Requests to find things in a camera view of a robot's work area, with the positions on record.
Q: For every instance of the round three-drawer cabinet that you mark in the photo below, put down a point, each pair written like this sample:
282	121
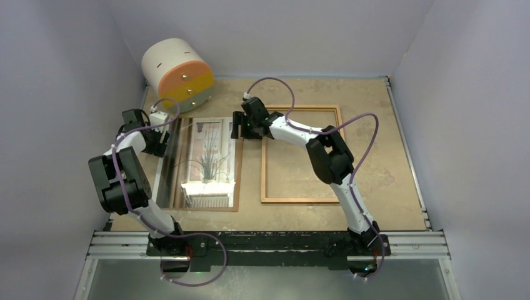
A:
178	75

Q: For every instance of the wooden picture frame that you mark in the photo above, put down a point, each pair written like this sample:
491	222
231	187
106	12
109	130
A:
308	109

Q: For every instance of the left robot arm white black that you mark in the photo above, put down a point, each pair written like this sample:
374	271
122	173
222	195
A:
120	181

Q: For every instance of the clear glass pane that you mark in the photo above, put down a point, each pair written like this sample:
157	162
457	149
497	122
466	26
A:
174	165

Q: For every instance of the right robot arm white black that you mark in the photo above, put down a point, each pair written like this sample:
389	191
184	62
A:
331	159

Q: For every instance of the plant photo print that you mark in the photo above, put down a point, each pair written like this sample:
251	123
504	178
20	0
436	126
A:
211	157

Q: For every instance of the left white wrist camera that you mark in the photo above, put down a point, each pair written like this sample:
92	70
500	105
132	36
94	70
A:
157	119

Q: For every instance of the black aluminium mounting rail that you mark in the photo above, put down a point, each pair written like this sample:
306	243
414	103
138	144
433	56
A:
335	250

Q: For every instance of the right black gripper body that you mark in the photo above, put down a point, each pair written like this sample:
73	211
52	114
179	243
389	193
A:
249	130

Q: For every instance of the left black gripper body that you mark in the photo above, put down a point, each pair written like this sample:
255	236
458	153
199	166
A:
155	147

